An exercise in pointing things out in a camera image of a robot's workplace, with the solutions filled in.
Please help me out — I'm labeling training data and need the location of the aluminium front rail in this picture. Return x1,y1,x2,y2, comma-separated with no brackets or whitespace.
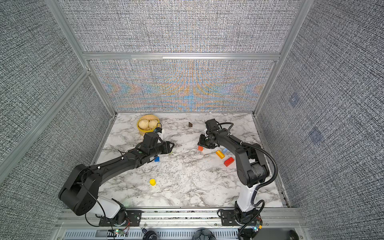
54,207,307,230

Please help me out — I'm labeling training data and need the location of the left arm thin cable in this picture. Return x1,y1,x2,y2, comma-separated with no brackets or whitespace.
78,170,109,228

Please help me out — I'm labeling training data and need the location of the right cream bun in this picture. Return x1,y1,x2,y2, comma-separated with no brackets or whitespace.
149,119,159,129

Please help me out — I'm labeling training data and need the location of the left cream bun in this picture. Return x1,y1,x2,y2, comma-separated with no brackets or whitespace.
138,119,149,130

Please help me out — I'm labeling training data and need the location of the white alarm clock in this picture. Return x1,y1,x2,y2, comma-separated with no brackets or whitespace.
125,146,136,153

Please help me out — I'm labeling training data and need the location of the cream bun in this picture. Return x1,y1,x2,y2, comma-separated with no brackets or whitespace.
138,119,149,130
149,119,159,129

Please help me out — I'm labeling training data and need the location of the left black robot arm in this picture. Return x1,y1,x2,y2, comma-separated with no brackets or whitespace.
58,132,175,227

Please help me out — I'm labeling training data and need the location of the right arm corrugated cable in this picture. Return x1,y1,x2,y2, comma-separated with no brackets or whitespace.
239,141,279,229

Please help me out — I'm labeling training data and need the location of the yellow bamboo steamer basket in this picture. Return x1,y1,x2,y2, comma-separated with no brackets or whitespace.
137,115,162,136

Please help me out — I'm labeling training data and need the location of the yellow orange supermarket block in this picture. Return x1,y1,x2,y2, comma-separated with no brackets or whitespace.
216,150,225,159

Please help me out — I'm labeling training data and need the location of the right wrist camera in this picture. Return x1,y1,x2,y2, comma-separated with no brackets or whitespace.
205,119,220,135

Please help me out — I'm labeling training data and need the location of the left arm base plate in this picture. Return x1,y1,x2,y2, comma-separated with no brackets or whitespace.
99,210,143,227

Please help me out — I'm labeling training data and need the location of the red rectangular block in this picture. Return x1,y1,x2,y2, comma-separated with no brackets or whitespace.
224,157,235,167

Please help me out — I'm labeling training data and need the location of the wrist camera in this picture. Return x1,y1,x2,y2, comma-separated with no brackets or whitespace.
154,127,163,134
205,119,220,135

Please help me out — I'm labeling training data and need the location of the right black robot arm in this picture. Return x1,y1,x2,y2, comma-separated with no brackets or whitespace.
198,129,270,225

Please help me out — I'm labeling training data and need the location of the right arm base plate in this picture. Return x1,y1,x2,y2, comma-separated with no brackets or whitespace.
217,209,241,227

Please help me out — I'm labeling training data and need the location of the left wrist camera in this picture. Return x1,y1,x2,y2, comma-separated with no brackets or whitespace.
154,127,163,134

